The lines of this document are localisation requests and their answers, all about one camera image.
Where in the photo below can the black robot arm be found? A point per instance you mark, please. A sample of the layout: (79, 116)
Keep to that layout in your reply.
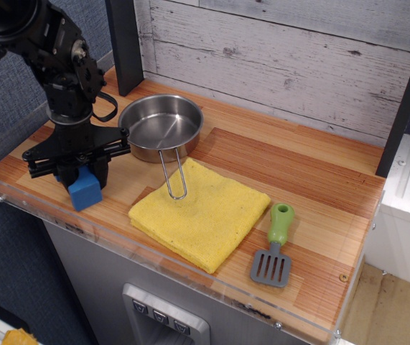
(52, 45)

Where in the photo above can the yellow cloth scrap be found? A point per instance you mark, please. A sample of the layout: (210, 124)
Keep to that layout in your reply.
(19, 337)

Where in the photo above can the green handled grey spatula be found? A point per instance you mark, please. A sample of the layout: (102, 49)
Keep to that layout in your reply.
(271, 267)

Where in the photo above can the steel pot with wire handle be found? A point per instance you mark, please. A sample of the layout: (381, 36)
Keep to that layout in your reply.
(163, 128)

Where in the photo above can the yellow folded cloth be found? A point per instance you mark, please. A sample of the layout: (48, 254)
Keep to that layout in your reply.
(199, 214)

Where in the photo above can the black post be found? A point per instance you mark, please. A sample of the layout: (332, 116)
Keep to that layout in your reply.
(125, 43)
(396, 135)

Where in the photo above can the black left post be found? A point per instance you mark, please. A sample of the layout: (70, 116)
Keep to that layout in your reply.
(125, 43)

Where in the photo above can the clear acrylic guard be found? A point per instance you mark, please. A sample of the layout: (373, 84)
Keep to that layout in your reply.
(120, 274)

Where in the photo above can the blue arch block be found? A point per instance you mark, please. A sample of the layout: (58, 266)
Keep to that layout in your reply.
(85, 191)

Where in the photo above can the white ridged side cabinet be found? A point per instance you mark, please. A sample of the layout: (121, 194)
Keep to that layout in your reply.
(387, 246)

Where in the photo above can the silver dispenser panel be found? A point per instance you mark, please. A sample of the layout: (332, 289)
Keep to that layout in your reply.
(157, 321)

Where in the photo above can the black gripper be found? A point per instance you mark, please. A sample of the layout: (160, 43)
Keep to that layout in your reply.
(71, 147)

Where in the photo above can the black right post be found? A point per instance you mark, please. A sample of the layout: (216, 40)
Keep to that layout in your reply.
(396, 135)

